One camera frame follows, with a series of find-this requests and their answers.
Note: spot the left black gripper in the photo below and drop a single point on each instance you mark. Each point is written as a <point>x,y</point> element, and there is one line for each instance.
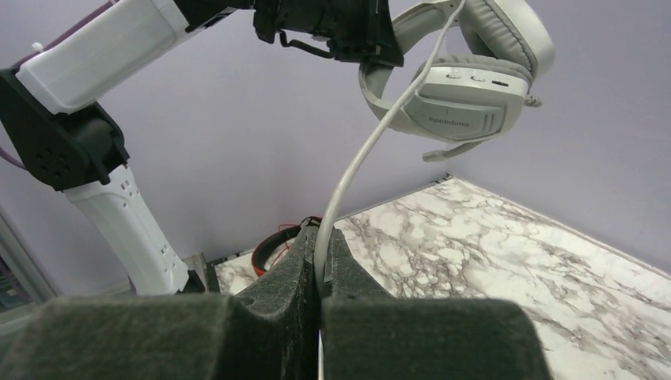
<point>350,31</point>

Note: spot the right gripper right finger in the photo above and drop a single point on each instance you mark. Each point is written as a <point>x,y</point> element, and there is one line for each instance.
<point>369,334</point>

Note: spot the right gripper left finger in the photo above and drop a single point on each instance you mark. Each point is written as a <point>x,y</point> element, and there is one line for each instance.
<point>266,331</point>

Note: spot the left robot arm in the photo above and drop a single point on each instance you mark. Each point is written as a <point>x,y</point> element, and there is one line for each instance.
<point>66,140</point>

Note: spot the red headphones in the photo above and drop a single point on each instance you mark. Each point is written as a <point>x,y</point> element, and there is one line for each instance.
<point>267,248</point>

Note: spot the aluminium frame rail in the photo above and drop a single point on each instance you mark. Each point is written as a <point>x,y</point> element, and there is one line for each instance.
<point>202,276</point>

